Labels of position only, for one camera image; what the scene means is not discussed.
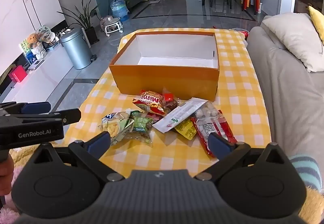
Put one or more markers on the long white snack packet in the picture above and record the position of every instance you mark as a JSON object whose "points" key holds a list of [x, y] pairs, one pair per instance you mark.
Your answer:
{"points": [[177, 115]]}

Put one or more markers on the white low cabinet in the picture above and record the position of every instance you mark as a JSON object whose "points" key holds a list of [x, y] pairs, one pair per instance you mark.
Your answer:
{"points": [[45, 77]]}

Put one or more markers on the cream pillow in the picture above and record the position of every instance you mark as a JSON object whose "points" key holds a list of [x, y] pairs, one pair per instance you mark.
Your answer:
{"points": [[296, 36]]}

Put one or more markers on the small bin with wrappers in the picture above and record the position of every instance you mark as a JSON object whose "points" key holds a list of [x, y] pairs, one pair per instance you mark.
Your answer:
{"points": [[240, 31]]}

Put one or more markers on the small green snack packet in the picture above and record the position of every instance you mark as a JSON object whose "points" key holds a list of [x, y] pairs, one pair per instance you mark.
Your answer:
{"points": [[141, 124]]}

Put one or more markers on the small yellow snack packet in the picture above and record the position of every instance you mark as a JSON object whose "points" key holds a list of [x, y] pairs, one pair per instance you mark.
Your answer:
{"points": [[186, 130]]}

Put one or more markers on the small white stool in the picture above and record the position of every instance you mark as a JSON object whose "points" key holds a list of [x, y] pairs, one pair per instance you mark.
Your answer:
{"points": [[112, 25]]}

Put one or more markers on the striped teal clothing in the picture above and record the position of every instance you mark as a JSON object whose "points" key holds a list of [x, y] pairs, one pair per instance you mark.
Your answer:
{"points": [[306, 170]]}

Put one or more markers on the orange cardboard box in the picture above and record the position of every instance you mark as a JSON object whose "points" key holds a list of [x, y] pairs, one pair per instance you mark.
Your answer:
{"points": [[164, 79]]}

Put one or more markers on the yellow pillow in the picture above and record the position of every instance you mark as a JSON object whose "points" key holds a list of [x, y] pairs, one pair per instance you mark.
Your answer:
{"points": [[317, 21]]}

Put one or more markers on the clear pastry red label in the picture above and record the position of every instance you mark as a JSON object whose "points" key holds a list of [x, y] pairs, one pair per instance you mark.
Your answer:
{"points": [[170, 102]]}

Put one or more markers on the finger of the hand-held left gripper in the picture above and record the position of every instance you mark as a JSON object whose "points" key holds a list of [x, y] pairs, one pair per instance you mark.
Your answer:
{"points": [[35, 107], [70, 116]]}

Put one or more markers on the red box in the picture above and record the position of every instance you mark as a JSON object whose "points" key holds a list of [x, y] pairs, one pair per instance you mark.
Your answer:
{"points": [[17, 74]]}

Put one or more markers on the silver pedal trash bin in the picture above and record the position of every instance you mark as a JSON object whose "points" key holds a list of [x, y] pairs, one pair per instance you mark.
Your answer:
{"points": [[76, 49]]}

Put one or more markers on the red yellow snack packet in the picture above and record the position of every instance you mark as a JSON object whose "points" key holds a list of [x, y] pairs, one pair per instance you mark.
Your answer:
{"points": [[151, 102]]}

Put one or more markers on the large red snack packet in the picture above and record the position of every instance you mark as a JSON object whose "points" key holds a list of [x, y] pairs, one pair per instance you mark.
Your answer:
{"points": [[222, 130]]}

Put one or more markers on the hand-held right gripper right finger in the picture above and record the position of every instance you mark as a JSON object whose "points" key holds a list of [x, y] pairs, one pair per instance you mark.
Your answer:
{"points": [[219, 144]]}

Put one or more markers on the white yellow chips packet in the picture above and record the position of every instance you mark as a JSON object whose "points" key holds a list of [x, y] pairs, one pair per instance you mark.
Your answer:
{"points": [[114, 125]]}

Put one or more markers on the tall potted plant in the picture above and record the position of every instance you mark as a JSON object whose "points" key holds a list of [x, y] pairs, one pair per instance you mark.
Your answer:
{"points": [[87, 29]]}

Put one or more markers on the plush toy bouquet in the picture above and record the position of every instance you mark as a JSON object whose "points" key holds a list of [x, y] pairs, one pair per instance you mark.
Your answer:
{"points": [[38, 41]]}

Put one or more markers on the grey sofa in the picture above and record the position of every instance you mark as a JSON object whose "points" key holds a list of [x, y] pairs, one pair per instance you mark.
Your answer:
{"points": [[286, 92]]}

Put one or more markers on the person's left hand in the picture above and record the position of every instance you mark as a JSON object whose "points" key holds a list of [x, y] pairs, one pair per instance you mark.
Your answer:
{"points": [[6, 175]]}

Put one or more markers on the blue water jug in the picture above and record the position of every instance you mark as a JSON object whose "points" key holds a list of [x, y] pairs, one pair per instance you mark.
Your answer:
{"points": [[119, 8]]}

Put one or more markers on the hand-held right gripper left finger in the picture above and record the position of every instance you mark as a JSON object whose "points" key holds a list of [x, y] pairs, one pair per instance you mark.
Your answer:
{"points": [[100, 141]]}

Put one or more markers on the yellow checkered tablecloth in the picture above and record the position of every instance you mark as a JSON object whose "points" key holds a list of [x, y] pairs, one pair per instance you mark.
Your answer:
{"points": [[240, 82]]}

